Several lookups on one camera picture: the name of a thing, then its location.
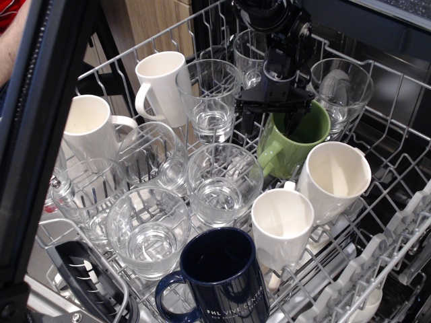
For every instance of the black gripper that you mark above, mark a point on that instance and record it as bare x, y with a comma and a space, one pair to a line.
276, 91

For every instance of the black rack handle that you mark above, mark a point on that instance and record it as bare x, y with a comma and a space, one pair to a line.
92, 286

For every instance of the grey plastic tine holder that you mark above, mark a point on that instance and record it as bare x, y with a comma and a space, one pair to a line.
367, 272

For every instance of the clear glass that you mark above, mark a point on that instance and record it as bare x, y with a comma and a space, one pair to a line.
223, 180
152, 154
343, 89
58, 194
207, 89
85, 193
249, 54
148, 227

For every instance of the white mug left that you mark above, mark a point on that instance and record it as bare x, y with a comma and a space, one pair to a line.
90, 130

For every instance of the tall white mug back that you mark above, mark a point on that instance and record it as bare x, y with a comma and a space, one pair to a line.
158, 97

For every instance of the clear glass back right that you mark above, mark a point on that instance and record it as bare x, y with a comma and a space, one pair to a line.
343, 89

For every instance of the navy blue printed mug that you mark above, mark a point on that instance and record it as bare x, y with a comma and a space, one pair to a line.
220, 268

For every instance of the clear glass back top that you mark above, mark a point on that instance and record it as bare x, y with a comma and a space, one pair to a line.
249, 54

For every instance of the grey wire dishwasher rack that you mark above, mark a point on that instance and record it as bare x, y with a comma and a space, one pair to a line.
391, 40

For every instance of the clear glass front left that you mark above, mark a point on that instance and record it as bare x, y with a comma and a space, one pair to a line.
85, 193

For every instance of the clear glass back centre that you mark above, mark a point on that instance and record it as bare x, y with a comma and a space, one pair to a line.
207, 89

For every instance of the metal clamp screw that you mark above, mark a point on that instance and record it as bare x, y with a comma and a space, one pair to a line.
55, 182

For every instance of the green ceramic mug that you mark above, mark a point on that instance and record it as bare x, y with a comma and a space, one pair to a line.
279, 153

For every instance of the white mug right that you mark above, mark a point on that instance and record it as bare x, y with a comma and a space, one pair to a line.
333, 177

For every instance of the clear glass far left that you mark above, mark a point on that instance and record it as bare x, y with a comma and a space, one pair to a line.
58, 194

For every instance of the white mug front centre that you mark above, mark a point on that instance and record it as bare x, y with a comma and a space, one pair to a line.
282, 220

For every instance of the clear glass middle left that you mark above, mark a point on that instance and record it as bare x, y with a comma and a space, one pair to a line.
152, 154

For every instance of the person forearm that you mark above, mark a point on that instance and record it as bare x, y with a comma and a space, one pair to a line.
11, 40

